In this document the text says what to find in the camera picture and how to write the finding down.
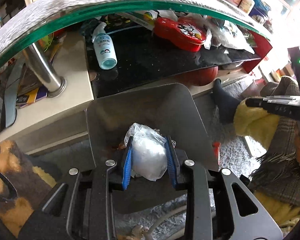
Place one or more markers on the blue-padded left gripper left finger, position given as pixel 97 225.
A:
pixel 80 206

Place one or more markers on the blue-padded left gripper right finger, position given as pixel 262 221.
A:
pixel 219 205

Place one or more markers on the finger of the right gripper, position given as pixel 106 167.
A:
pixel 257 102

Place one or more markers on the white plastic bag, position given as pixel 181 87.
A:
pixel 149 158

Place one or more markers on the black trash bin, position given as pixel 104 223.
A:
pixel 149 117

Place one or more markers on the white low table base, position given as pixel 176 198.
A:
pixel 53 121

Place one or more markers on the red cartoon tin box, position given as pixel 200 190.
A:
pixel 183 33

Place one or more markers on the white beige label bottle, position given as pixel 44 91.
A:
pixel 246 5

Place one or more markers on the teal spray bottle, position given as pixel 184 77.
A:
pixel 104 48

